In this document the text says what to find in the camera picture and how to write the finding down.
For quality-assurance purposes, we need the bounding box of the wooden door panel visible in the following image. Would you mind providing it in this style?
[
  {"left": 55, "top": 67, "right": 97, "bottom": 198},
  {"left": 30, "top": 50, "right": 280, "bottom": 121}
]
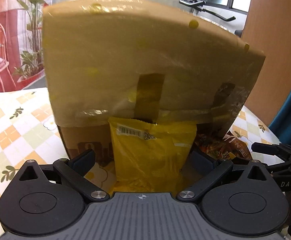
[{"left": 242, "top": 0, "right": 291, "bottom": 125}]

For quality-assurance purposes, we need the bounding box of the yellow snack bag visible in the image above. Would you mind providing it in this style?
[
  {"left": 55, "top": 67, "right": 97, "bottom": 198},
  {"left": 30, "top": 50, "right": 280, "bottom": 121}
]
[{"left": 108, "top": 117, "right": 197, "bottom": 193}]

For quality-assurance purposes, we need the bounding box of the black exercise bike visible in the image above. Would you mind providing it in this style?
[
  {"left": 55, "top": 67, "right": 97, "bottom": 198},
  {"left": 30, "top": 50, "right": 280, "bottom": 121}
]
[{"left": 173, "top": 0, "right": 244, "bottom": 38}]

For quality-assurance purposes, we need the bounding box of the brown orange snack packet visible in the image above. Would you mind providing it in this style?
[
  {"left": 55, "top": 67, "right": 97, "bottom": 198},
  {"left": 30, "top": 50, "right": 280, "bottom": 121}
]
[{"left": 194, "top": 132, "right": 252, "bottom": 160}]

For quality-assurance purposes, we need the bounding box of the checkered floral tablecloth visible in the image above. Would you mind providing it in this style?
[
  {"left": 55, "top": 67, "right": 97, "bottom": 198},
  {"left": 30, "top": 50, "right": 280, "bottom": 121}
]
[{"left": 0, "top": 88, "right": 280, "bottom": 236}]

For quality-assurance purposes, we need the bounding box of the cardboard box with plastic liner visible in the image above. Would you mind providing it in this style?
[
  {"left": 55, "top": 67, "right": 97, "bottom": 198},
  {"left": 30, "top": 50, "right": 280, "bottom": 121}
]
[{"left": 42, "top": 0, "right": 265, "bottom": 161}]

